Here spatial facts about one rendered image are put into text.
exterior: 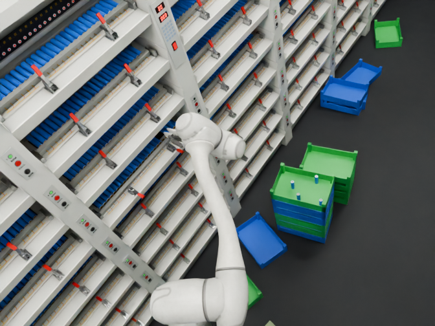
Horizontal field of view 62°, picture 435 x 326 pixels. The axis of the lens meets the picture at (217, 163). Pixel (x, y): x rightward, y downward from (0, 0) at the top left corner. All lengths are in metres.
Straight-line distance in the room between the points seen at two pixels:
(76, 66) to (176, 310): 0.83
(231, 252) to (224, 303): 0.16
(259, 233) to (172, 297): 1.27
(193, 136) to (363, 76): 2.24
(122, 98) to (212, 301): 0.77
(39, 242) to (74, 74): 0.60
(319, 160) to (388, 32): 1.70
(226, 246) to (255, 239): 1.16
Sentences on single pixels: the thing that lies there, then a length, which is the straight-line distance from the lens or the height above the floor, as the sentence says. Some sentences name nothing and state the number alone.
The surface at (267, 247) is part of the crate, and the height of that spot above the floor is 0.00.
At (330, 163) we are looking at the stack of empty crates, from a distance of 2.35.
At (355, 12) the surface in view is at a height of 0.34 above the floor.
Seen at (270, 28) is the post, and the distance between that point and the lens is 2.08.
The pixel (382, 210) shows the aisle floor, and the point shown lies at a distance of 2.48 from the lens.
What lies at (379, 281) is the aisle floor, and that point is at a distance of 2.30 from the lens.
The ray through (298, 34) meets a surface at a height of 0.74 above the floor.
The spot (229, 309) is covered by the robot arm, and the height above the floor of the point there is 1.03.
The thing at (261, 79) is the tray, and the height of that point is 0.74.
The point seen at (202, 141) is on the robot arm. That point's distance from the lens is 1.22.
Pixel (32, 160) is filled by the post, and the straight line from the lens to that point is 1.24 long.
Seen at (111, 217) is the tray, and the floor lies 0.94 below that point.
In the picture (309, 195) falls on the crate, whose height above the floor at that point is 0.40.
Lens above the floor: 2.15
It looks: 51 degrees down
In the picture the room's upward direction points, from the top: 21 degrees counter-clockwise
